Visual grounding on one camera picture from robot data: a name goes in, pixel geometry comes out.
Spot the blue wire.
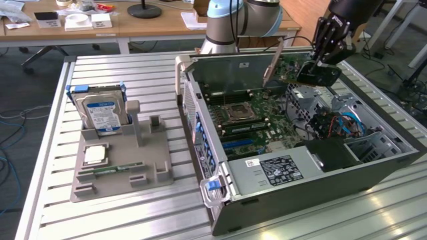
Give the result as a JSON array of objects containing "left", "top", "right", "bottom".
[{"left": 332, "top": 111, "right": 366, "bottom": 139}]

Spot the grey power supply unit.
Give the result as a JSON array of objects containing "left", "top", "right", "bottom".
[{"left": 227, "top": 146, "right": 327, "bottom": 196}]

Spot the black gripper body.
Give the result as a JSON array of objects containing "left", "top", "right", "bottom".
[{"left": 319, "top": 11, "right": 355, "bottom": 38}]

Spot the black graphics card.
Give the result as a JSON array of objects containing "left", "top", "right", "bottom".
[{"left": 262, "top": 36, "right": 343, "bottom": 88}]

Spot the open black PC case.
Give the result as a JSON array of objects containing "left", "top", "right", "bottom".
[{"left": 175, "top": 48, "right": 420, "bottom": 237}]

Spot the wooden desk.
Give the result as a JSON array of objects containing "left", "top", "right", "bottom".
[{"left": 0, "top": 0, "right": 303, "bottom": 55}]

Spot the metal disk bay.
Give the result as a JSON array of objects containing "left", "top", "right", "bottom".
[{"left": 343, "top": 129, "right": 406, "bottom": 164}]

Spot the white card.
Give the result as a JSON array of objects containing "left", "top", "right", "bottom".
[{"left": 4, "top": 22, "right": 32, "bottom": 31}]

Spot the white table leg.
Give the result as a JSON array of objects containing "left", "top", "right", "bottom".
[{"left": 364, "top": 0, "right": 419, "bottom": 51}]

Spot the blue floor cable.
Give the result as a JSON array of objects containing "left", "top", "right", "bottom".
[{"left": 0, "top": 119, "right": 27, "bottom": 216}]

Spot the grey floor cable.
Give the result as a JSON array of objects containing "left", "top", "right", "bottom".
[{"left": 0, "top": 104, "right": 53, "bottom": 121}]

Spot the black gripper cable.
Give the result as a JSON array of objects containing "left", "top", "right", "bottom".
[{"left": 283, "top": 35, "right": 316, "bottom": 49}]

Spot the green motherboard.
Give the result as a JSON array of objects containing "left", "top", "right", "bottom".
[{"left": 199, "top": 53, "right": 314, "bottom": 162}]

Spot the clear plastic bag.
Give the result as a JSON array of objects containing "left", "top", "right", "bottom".
[{"left": 0, "top": 0, "right": 27, "bottom": 24}]

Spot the blue case latch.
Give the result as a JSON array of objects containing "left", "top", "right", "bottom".
[{"left": 206, "top": 180, "right": 223, "bottom": 193}]

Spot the white box with black top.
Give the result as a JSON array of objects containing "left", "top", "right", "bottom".
[{"left": 33, "top": 11, "right": 63, "bottom": 29}]

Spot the installed green RAM stick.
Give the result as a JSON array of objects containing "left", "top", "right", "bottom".
[{"left": 222, "top": 121, "right": 270, "bottom": 136}]

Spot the grey parts rack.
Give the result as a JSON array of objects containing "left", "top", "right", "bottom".
[{"left": 68, "top": 99, "right": 175, "bottom": 204}]

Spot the CPU socket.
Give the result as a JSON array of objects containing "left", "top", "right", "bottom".
[{"left": 226, "top": 101, "right": 259, "bottom": 124}]

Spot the black chair base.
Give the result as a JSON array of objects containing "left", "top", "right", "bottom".
[{"left": 19, "top": 44, "right": 101, "bottom": 75}]

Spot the blue expansion slot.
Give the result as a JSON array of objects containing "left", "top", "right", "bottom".
[{"left": 222, "top": 138, "right": 255, "bottom": 149}]

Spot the hard disk with blue bracket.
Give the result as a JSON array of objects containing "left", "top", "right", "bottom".
[{"left": 65, "top": 80, "right": 131, "bottom": 138}]

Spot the plain white box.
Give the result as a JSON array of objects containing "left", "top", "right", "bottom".
[{"left": 89, "top": 12, "right": 113, "bottom": 30}]

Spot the silver CPU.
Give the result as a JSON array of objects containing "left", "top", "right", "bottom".
[{"left": 83, "top": 146, "right": 109, "bottom": 165}]

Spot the black round lamp base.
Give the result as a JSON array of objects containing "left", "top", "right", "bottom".
[{"left": 127, "top": 0, "right": 163, "bottom": 19}]

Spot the brown cardboard box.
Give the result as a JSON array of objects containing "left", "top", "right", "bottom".
[{"left": 192, "top": 0, "right": 212, "bottom": 18}]

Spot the red packet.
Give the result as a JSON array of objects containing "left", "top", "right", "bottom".
[{"left": 95, "top": 2, "right": 117, "bottom": 14}]

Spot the stack of papers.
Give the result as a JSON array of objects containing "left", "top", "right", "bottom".
[{"left": 180, "top": 10, "right": 208, "bottom": 31}]

